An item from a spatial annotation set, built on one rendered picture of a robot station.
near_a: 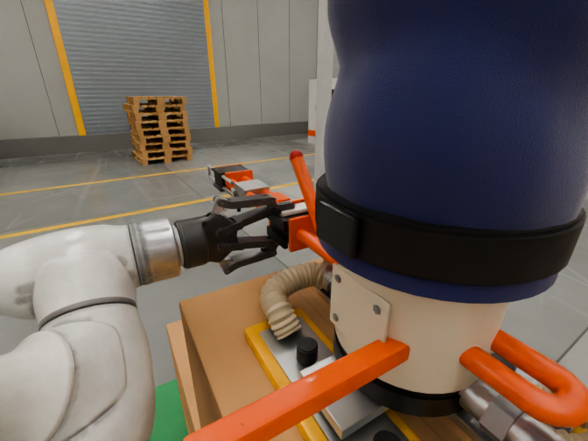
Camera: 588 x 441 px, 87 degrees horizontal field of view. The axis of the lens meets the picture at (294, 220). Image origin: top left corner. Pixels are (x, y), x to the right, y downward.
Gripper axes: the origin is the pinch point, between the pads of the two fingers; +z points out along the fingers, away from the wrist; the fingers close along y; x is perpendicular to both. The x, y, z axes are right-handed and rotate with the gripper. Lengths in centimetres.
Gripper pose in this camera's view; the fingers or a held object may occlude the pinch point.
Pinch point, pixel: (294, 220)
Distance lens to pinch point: 56.0
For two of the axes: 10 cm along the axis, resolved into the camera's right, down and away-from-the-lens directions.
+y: 0.0, 9.2, 3.9
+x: 5.0, 3.4, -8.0
